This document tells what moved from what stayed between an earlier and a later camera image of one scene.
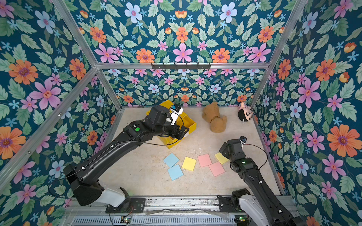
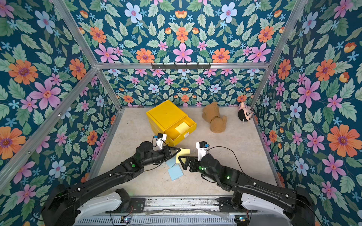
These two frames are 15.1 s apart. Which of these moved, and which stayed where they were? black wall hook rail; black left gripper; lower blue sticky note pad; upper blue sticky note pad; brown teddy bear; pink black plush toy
Moved: black left gripper
Stayed: upper blue sticky note pad; lower blue sticky note pad; brown teddy bear; pink black plush toy; black wall hook rail
